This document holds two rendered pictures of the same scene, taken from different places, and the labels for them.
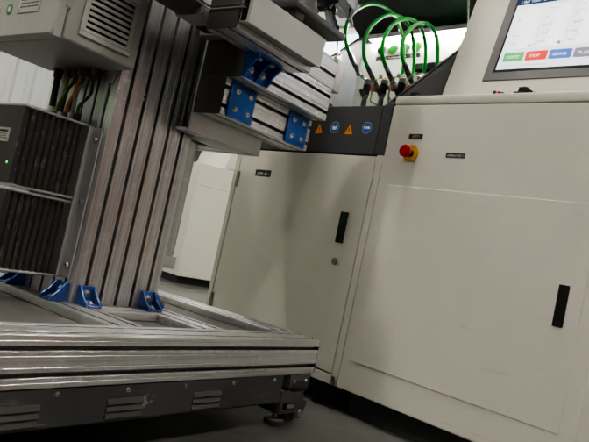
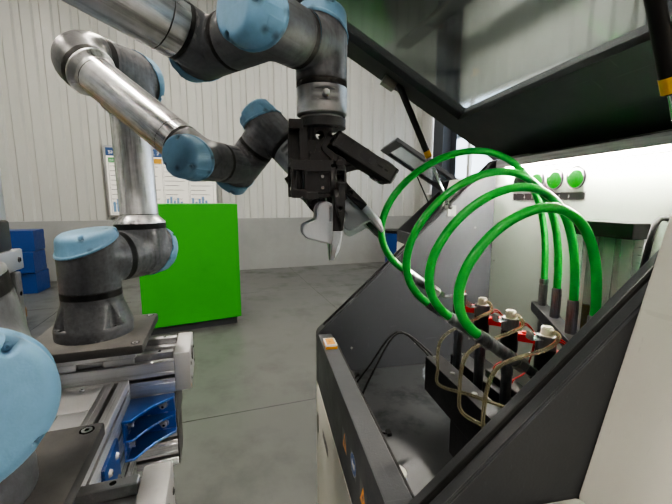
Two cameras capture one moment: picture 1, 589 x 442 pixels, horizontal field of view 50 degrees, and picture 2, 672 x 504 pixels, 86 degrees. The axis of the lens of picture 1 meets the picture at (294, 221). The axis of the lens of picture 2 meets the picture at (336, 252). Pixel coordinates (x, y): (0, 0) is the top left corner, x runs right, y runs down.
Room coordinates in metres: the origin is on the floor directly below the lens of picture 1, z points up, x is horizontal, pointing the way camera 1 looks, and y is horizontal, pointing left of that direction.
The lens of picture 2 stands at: (1.59, -0.36, 1.33)
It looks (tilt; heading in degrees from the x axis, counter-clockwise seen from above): 8 degrees down; 34
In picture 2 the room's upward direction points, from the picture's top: straight up
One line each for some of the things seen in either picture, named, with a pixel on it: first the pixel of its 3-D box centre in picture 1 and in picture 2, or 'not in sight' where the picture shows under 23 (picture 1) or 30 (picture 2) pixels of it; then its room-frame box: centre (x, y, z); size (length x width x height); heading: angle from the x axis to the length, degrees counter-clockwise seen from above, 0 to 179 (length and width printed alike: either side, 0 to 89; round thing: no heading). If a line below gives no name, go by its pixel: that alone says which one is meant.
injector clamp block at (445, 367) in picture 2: not in sight; (488, 429); (2.26, -0.25, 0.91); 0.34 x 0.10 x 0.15; 45
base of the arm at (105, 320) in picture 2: not in sight; (93, 310); (1.93, 0.52, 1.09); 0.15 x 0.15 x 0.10
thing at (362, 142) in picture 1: (311, 130); (349, 423); (2.18, 0.01, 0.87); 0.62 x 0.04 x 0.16; 45
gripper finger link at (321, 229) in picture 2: (351, 3); (322, 232); (2.03, -0.04, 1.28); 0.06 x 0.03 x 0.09; 135
